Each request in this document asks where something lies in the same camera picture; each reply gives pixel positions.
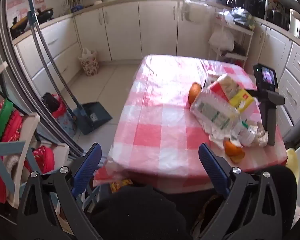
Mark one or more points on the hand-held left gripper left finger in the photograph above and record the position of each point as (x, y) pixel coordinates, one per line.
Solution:
(86, 170)

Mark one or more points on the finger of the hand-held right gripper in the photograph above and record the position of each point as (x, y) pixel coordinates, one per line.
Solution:
(253, 93)

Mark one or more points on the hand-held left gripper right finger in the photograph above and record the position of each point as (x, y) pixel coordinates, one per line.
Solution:
(213, 170)

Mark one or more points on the yellow paper box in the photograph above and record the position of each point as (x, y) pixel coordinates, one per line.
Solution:
(241, 100)

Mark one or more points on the red white carton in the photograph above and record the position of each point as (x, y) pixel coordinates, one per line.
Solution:
(225, 86)

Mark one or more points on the long white tissue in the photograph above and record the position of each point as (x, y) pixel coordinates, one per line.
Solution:
(216, 136)

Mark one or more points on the crushed clear plastic bottle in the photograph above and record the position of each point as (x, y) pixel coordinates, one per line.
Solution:
(212, 112)

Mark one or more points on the yellow snack packet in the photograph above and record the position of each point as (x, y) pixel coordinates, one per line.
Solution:
(120, 185)

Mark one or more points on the floral bin with red bag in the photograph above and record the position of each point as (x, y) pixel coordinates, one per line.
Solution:
(65, 125)

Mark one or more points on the blue dustpan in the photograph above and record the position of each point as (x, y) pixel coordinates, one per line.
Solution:
(92, 117)

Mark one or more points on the white trolley rack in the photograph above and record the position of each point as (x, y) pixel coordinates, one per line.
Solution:
(247, 32)

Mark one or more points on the white plastic bag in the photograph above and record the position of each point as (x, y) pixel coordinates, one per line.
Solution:
(221, 40)

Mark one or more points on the person's black trousers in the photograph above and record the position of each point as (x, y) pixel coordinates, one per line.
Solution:
(140, 212)

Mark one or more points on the pink checkered tablecloth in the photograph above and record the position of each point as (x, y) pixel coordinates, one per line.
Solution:
(160, 120)

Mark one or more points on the white storage rack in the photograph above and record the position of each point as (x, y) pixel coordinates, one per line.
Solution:
(27, 120)

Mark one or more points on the black pot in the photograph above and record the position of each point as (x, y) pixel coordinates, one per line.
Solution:
(277, 17)

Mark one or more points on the red patterned cloth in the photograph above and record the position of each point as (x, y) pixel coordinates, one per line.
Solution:
(12, 127)

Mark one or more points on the white hanging door bin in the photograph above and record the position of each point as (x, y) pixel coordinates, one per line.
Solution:
(196, 12)

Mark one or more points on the floral bin with white bag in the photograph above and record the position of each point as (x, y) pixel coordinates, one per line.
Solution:
(90, 63)

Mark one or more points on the white kitchen cabinets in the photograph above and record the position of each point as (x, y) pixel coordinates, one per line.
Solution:
(155, 30)

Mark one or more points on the yellow black pan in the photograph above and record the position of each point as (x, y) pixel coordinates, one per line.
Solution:
(18, 26)

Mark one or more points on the black wok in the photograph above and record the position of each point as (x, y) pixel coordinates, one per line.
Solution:
(45, 15)

